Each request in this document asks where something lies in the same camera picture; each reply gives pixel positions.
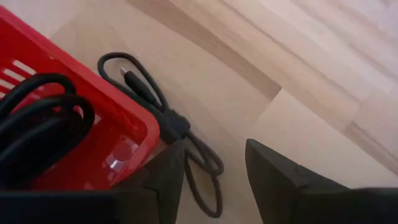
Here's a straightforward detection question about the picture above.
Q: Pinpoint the thick black cable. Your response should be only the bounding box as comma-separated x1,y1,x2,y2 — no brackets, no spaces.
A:
0,73,96,187

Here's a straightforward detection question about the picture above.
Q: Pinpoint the red plastic basket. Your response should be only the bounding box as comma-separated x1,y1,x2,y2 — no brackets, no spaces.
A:
0,5,161,191

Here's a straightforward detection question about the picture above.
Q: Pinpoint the thin black cable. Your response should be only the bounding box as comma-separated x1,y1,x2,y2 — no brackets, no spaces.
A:
96,52,225,218

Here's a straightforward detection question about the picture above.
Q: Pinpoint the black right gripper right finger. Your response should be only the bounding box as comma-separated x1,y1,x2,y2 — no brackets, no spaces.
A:
244,138,398,224

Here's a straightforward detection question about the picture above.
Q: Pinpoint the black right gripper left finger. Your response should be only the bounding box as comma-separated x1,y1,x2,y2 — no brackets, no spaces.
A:
0,139,187,224

